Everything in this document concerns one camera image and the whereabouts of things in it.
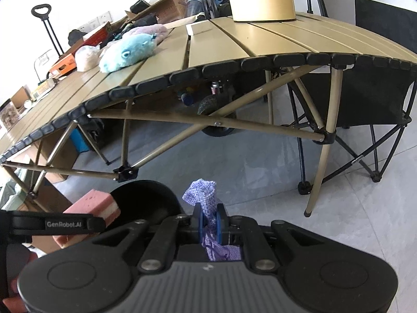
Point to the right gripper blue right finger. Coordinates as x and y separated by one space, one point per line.
222 225

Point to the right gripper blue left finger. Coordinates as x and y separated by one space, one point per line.
197 223

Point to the purple knitted cloth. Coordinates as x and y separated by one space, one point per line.
204 192

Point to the black round trash bin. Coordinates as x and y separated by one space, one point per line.
144 200

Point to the person's left hand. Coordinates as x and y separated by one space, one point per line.
17 258

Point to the clear jar with snacks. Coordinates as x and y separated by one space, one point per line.
9 115

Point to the small yellow paper box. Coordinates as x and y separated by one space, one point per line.
43 88

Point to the orange cardboard box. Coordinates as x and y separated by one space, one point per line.
67 64

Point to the crumpled clear plastic bag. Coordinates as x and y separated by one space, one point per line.
87 57

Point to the blue plush toy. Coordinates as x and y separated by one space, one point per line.
127 52

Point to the black folding camp chair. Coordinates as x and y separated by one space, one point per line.
378 91

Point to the white triangular sponge wedge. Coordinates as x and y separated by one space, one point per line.
198 27

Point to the lavender plush toy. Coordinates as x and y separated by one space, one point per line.
158 31

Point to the open brown cardboard box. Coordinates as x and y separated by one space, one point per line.
165 11

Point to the grey water bottle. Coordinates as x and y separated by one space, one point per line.
195 7

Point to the black trolley handle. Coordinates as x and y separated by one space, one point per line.
42 12

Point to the wall socket panel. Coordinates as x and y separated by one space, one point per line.
96 22

